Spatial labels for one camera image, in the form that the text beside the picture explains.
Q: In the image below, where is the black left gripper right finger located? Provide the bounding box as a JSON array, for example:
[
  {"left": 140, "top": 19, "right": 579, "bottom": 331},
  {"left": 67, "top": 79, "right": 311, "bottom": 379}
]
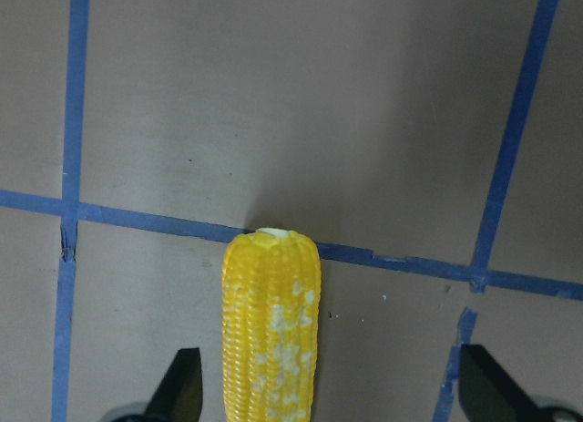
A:
[{"left": 458, "top": 344, "right": 552, "bottom": 422}]

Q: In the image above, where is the yellow corn cob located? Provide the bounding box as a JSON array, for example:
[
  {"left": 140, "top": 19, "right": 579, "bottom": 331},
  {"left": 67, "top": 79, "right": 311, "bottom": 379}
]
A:
[{"left": 221, "top": 228, "right": 322, "bottom": 421}]

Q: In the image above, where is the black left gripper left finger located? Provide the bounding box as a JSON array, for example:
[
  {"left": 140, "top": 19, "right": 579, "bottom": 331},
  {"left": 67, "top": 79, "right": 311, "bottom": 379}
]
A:
[{"left": 143, "top": 347, "right": 203, "bottom": 422}]

